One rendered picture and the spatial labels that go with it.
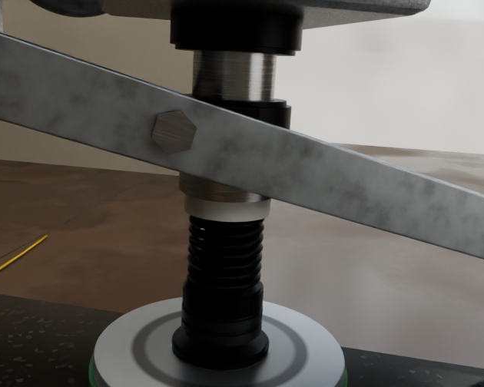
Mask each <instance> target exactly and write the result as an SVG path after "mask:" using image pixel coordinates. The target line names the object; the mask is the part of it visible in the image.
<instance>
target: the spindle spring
mask: <svg viewBox="0 0 484 387"><path fill-rule="evenodd" d="M189 221H190V222H191V224H190V226H189V231H190V232H191V234H190V235H189V237H188V239H189V243H190V244H189V246H188V251H189V253H190V254H189V255H188V256H187V259H188V262H189V264H188V265H187V271H188V272H189V273H188V275H187V281H188V282H189V283H190V284H191V285H192V286H194V287H196V288H198V289H202V290H204V291H208V292H213V293H234V292H239V291H242V290H246V289H249V288H251V287H252V286H255V285H256V284H258V283H259V281H260V277H261V273H260V270H261V268H262V265H261V262H260V261H261V260H262V253H261V251H262V249H263V244H262V241H263V239H264V234H263V233H262V231H263V230H264V224H263V222H264V218H263V219H261V220H254V221H247V222H218V221H210V220H205V219H204V220H203V219H201V218H199V217H194V216H192V215H190V216H189ZM200 228H203V229H200ZM205 229H207V230H219V231H233V230H245V229H247V230H245V231H240V232H234V233H218V232H211V231H207V230H205ZM199 238H200V239H199ZM205 240H213V241H238V240H245V241H242V242H236V243H215V242H209V241H205ZM198 248H199V249H198ZM204 250H209V251H216V252H235V251H241V250H246V251H243V252H239V253H211V252H207V251H204ZM204 260H207V261H212V262H237V261H243V260H246V261H243V262H239V263H209V262H205V261H204ZM204 270H206V271H211V272H217V273H209V272H205V271H204ZM243 270H245V271H243ZM239 271H243V272H239ZM232 272H239V273H232ZM220 273H227V274H220ZM201 280H204V281H208V282H214V283H207V282H204V281H201ZM243 280H245V281H243ZM240 281H243V282H240ZM233 282H239V283H233ZM217 283H228V284H217Z"/></svg>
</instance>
